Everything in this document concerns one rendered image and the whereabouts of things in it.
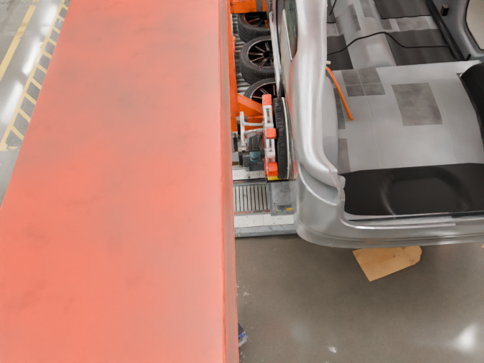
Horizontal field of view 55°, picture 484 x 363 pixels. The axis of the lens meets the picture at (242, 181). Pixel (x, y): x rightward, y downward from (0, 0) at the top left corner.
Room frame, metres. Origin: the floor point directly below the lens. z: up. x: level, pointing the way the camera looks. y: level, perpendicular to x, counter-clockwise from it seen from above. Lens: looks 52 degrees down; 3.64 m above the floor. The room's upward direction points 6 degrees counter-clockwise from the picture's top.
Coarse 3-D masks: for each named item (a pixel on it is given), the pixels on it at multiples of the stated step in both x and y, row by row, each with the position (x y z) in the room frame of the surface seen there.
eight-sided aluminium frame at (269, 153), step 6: (264, 108) 2.65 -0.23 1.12; (270, 108) 2.65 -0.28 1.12; (264, 114) 2.59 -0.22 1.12; (270, 114) 2.58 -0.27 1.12; (264, 120) 2.53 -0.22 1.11; (270, 120) 2.51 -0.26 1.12; (270, 126) 2.46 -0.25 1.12; (264, 150) 2.66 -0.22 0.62; (270, 150) 2.34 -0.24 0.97; (270, 156) 2.30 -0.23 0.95
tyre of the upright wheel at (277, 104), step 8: (272, 104) 2.81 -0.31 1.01; (280, 104) 2.62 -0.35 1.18; (272, 112) 2.82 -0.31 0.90; (280, 112) 2.53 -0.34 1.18; (280, 120) 2.46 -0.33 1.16; (280, 128) 2.41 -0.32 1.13; (280, 136) 2.36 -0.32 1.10; (280, 144) 2.31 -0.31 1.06; (280, 152) 2.28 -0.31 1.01; (280, 160) 2.25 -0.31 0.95; (280, 168) 2.24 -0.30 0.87; (288, 168) 2.24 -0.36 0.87; (280, 176) 2.25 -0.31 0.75
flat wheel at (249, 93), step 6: (252, 84) 3.67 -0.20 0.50; (258, 84) 3.66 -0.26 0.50; (264, 84) 3.65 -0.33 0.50; (270, 84) 3.66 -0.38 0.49; (246, 90) 3.59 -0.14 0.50; (252, 90) 3.58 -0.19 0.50; (258, 90) 3.61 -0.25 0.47; (264, 90) 3.59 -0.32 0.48; (270, 90) 3.66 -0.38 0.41; (276, 90) 3.66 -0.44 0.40; (246, 96) 3.50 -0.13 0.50; (252, 96) 3.51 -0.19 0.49; (258, 96) 3.60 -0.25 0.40; (276, 96) 3.49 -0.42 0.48; (258, 102) 3.60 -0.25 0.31
